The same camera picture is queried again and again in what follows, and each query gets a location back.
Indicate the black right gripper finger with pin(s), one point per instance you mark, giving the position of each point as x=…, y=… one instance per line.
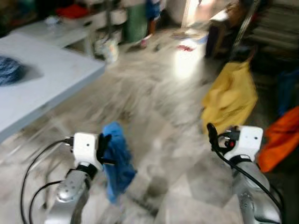
x=212, y=136

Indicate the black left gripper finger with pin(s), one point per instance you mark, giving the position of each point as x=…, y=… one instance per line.
x=103, y=145

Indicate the light blue shirt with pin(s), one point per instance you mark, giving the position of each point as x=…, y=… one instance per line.
x=119, y=163

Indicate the blue checked garment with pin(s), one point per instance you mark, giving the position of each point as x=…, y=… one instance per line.
x=9, y=71

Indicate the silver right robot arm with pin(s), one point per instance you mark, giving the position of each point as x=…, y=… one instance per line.
x=252, y=186

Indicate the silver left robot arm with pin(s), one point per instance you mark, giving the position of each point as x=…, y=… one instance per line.
x=70, y=189

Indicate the yellow shirt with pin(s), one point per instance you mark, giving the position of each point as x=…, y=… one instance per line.
x=229, y=98

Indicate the orange shirt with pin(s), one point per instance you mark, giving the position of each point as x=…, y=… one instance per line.
x=280, y=140

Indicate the large white folding table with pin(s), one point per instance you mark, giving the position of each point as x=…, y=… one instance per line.
x=42, y=88

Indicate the pink rag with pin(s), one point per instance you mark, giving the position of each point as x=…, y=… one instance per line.
x=187, y=47

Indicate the white printed tissue pack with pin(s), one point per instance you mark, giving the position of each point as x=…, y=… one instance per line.
x=107, y=50

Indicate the dark purple armchair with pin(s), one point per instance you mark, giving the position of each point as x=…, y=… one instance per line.
x=219, y=35

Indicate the small white side table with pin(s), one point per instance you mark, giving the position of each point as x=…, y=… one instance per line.
x=51, y=32

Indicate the black drying rack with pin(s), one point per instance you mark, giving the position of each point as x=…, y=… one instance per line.
x=275, y=28

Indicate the green bin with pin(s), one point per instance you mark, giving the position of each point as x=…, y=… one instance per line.
x=135, y=23

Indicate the clear plastic jar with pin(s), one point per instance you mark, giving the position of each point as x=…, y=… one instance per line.
x=51, y=20

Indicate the person in blue shorts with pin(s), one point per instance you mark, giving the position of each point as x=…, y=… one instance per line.
x=152, y=14

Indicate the red cloth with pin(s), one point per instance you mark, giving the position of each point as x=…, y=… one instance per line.
x=72, y=11

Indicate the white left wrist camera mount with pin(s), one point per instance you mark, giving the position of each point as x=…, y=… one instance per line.
x=85, y=149

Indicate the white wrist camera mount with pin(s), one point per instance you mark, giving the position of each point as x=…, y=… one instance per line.
x=85, y=149
x=246, y=142

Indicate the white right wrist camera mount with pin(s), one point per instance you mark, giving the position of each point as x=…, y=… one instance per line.
x=246, y=142

